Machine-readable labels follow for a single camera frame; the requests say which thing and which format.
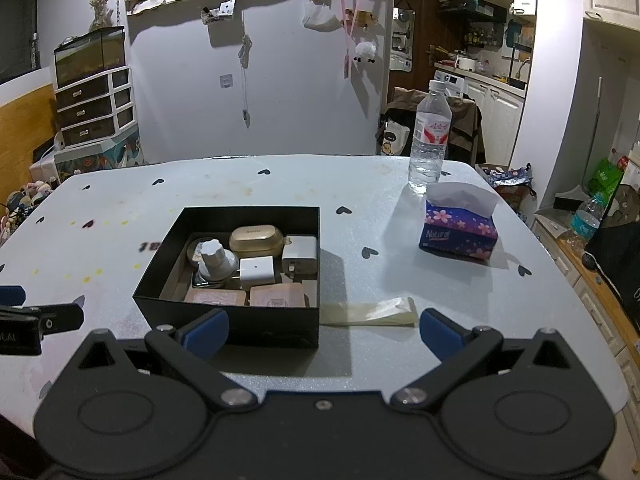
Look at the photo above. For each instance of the chair with brown jacket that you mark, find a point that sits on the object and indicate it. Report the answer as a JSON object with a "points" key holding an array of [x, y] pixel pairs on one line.
{"points": [[465, 125]]}

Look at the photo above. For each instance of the small teal label bottle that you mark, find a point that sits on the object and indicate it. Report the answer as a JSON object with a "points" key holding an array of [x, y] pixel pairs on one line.
{"points": [[586, 220]]}

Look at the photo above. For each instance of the black cardboard box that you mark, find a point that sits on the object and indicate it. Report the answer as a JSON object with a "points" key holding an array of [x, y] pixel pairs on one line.
{"points": [[225, 320]]}

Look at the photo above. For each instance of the white cartoon tote bag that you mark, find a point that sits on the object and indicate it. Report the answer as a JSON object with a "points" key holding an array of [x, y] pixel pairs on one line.
{"points": [[394, 139]]}

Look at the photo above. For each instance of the glass fish tank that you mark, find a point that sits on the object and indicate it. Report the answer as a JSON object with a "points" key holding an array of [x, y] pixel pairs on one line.
{"points": [[90, 57]]}

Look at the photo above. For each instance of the white charger with prongs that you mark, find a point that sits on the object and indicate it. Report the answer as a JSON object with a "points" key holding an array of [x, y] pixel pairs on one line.
{"points": [[301, 255]]}

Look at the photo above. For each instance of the blue snack packet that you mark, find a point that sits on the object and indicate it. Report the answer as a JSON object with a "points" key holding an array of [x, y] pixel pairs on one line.
{"points": [[510, 175]]}

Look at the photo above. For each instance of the black bag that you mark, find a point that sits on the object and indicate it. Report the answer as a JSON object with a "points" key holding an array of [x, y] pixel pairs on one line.
{"points": [[617, 260]]}

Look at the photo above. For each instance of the dried flower vase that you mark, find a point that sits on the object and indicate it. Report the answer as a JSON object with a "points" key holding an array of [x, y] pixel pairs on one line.
{"points": [[101, 7]]}

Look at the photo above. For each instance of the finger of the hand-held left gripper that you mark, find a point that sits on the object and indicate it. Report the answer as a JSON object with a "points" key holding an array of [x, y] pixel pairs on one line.
{"points": [[11, 295], [62, 317]]}

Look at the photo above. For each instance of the blue floral tissue box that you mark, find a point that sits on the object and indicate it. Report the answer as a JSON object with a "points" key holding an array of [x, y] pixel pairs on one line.
{"points": [[457, 232]]}

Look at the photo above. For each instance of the white sheep plush toy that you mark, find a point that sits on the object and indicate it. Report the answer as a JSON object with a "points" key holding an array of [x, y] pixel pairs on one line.
{"points": [[365, 51]]}

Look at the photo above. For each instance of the clear plastic water bottle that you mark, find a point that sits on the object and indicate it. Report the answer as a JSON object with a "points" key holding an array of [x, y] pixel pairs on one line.
{"points": [[430, 140]]}

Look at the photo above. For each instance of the white mop stick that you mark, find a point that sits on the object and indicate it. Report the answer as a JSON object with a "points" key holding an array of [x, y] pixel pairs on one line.
{"points": [[594, 130]]}

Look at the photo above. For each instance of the clear wall hook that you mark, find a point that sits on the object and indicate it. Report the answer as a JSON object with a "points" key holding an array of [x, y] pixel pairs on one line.
{"points": [[226, 81]]}

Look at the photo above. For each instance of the green plastic bag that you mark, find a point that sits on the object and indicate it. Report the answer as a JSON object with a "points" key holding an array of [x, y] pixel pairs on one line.
{"points": [[605, 176]]}

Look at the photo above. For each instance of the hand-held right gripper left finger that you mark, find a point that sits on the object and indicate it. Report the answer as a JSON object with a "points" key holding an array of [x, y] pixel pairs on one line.
{"points": [[206, 332]]}

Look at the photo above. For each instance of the round cream tape measure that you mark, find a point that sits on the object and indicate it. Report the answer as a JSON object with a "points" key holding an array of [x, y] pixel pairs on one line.
{"points": [[195, 250]]}

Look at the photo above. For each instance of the teal hanging bag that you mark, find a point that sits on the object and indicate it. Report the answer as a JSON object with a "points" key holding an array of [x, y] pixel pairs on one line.
{"points": [[513, 35]]}

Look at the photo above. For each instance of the white square charger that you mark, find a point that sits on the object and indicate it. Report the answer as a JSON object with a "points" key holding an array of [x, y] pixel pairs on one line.
{"points": [[257, 272]]}

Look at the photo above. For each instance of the hanging wall organizer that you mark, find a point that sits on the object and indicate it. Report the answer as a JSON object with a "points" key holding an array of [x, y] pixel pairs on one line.
{"points": [[401, 35]]}

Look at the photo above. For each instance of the white round plug adapter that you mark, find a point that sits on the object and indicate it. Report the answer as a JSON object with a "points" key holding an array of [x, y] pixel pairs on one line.
{"points": [[216, 260]]}

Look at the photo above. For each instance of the beige earbud case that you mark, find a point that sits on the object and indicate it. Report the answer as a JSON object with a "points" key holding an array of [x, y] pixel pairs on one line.
{"points": [[256, 241]]}

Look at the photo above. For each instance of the white drawer cabinet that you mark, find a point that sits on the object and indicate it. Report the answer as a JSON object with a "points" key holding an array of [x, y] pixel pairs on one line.
{"points": [[92, 110]]}

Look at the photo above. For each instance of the pile of stuffed toys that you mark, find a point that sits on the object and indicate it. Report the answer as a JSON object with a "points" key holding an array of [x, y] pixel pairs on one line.
{"points": [[25, 210]]}

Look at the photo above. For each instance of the white hanging pouch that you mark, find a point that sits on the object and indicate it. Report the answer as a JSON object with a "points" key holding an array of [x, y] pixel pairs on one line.
{"points": [[320, 16]]}

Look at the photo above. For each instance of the wooden block with clear hook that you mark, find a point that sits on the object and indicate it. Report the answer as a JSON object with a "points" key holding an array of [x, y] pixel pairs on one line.
{"points": [[277, 296], [215, 298]]}

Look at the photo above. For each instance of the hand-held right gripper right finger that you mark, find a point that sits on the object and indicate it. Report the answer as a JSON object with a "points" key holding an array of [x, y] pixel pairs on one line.
{"points": [[440, 334]]}

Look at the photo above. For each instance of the white washing machine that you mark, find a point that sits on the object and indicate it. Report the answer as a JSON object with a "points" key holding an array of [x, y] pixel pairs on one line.
{"points": [[450, 85]]}

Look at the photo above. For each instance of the colourful printed storage box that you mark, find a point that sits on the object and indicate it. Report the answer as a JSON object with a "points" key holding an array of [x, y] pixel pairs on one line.
{"points": [[100, 155]]}

